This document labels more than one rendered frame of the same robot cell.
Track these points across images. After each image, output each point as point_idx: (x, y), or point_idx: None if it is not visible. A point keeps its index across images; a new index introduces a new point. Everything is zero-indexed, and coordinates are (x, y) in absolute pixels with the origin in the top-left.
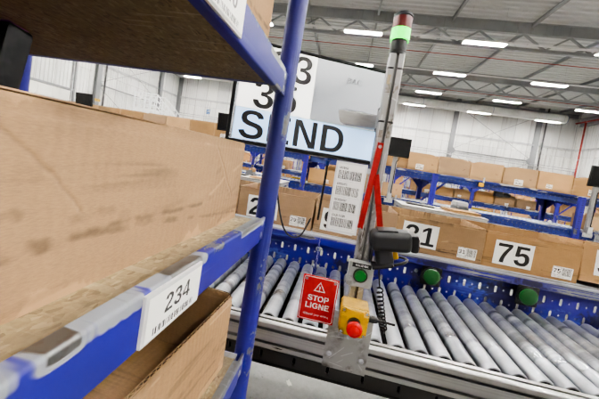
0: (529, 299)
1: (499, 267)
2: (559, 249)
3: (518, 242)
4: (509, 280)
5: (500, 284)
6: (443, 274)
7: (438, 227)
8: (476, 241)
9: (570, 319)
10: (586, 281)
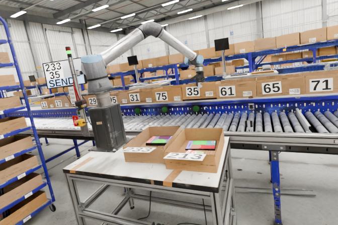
0: (164, 110)
1: (159, 102)
2: (173, 90)
3: (161, 91)
4: (158, 105)
5: (159, 107)
6: (143, 109)
7: (138, 93)
8: (150, 95)
9: (181, 114)
10: (195, 99)
